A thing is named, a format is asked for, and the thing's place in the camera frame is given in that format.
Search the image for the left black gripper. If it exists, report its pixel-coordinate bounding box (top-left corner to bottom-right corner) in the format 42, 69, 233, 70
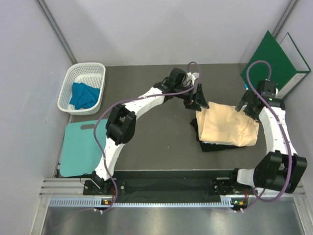
174, 82, 208, 111

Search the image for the peach yellow t shirt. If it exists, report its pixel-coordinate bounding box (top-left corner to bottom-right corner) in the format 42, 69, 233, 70
196, 101, 259, 147

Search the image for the black t shirt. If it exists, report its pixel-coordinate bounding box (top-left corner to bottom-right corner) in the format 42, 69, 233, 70
190, 118, 241, 152

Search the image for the white t shirt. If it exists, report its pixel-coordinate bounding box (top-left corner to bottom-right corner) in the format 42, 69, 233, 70
200, 141, 221, 145

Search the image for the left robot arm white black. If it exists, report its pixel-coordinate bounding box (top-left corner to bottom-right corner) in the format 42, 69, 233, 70
92, 68, 209, 194

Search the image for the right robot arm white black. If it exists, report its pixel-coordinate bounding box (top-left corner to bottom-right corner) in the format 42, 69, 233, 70
228, 80, 307, 194

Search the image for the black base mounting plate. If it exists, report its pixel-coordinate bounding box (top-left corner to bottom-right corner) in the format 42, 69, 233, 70
83, 170, 252, 203

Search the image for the blue crumpled t shirt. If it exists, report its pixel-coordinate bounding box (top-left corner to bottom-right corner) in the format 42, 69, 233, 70
69, 83, 100, 110

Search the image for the white plastic basket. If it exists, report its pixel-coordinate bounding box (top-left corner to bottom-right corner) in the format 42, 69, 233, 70
57, 63, 106, 116

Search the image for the teal cutting board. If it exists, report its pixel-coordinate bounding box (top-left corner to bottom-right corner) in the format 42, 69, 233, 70
60, 120, 102, 177

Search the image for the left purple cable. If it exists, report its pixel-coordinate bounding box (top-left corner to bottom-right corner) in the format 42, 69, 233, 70
93, 61, 202, 212

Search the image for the green ring binder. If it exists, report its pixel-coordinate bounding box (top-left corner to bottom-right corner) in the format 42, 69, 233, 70
241, 32, 312, 99

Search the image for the aluminium frame rail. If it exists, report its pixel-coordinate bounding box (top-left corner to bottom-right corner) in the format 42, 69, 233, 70
39, 176, 307, 208

